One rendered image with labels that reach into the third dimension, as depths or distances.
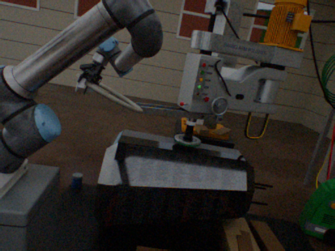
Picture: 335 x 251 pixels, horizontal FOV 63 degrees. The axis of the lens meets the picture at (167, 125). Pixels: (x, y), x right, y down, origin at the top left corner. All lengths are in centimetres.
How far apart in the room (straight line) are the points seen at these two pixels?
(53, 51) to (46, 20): 754
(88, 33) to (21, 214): 70
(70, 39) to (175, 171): 126
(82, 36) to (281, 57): 169
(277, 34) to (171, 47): 592
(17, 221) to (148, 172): 100
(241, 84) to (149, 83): 614
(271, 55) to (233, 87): 39
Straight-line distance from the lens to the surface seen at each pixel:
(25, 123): 117
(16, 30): 888
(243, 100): 223
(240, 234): 238
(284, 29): 238
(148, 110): 190
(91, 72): 165
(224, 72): 270
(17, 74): 114
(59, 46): 105
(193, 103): 197
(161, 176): 194
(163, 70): 812
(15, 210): 118
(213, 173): 204
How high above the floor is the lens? 151
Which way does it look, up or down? 15 degrees down
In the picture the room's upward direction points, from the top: 10 degrees clockwise
